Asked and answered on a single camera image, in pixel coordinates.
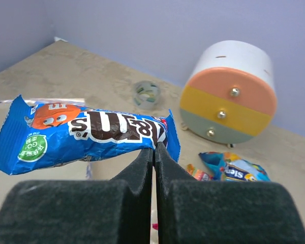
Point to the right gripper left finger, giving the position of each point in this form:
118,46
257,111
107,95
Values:
132,206

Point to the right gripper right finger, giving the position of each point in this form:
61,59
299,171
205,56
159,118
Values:
172,210

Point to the blue snack bag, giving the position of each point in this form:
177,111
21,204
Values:
228,166

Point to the blue m&m's packet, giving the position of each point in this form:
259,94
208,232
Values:
106,134

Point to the pink raspberry candy bag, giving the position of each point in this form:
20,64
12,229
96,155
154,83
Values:
198,174

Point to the checkered paper bag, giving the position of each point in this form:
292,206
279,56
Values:
40,101

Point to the white mini drawer cabinet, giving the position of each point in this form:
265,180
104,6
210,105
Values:
230,96

